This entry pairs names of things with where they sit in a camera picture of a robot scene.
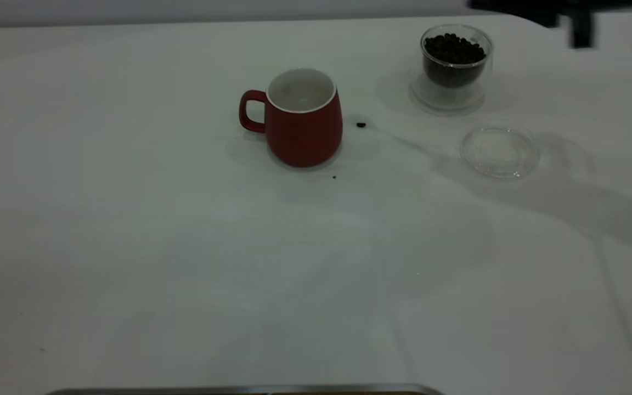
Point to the coffee beans pile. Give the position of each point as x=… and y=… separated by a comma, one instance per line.
x=453, y=55

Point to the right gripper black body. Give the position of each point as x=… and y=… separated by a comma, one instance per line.
x=541, y=4

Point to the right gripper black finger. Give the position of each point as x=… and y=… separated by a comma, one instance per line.
x=549, y=19
x=582, y=30

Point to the clear glass saucer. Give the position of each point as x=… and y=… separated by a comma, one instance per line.
x=500, y=164

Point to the red ceramic mug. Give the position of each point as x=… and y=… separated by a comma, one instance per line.
x=305, y=137

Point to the double-wall glass cup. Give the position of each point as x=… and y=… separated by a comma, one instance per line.
x=447, y=97

